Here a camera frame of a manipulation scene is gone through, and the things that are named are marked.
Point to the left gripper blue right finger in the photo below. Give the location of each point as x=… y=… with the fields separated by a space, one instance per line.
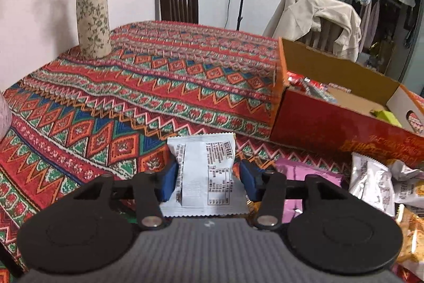
x=267 y=187

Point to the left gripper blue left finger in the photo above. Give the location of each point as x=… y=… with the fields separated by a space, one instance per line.
x=150 y=189

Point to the white snack packet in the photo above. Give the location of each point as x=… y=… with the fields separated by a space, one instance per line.
x=384 y=185
x=206 y=184

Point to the pink snack packet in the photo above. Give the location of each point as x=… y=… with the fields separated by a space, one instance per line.
x=300 y=177

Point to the red cardboard box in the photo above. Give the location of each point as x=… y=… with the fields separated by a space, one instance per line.
x=310 y=123

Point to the red patterned tablecloth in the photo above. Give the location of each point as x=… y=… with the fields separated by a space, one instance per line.
x=75 y=119

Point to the red snack packets in box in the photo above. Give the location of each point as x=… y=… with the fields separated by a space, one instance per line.
x=314 y=88

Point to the white crumpled snack packet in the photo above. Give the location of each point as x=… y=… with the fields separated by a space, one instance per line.
x=384 y=185

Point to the green snack packet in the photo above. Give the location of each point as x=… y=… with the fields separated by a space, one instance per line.
x=386 y=116

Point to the yellow cracker packet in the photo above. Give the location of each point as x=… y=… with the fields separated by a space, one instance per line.
x=411 y=253

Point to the wooden chair under jacket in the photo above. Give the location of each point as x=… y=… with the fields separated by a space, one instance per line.
x=324 y=39

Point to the pink vase at edge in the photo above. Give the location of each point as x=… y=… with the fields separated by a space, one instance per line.
x=5 y=117

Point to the beige jacket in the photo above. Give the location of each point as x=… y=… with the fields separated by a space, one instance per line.
x=293 y=19

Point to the floral ceramic vase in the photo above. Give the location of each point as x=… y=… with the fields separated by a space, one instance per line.
x=93 y=28

